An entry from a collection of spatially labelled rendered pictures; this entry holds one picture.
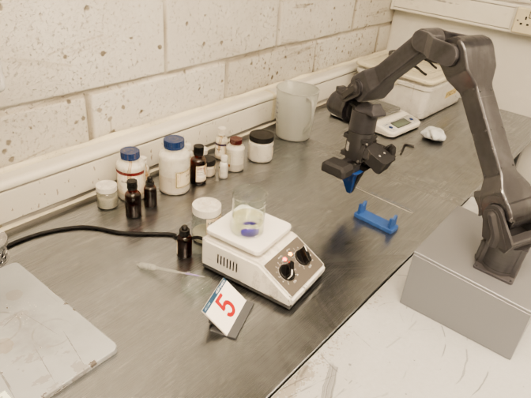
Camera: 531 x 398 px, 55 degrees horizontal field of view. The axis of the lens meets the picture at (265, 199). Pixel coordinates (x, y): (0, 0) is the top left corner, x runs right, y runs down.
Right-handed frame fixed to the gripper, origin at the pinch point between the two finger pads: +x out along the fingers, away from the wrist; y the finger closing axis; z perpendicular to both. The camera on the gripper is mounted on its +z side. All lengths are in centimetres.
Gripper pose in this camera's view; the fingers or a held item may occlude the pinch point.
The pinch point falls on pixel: (352, 178)
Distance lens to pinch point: 118.2
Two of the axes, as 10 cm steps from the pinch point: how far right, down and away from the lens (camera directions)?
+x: -0.8, 8.6, 5.0
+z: 7.4, 3.9, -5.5
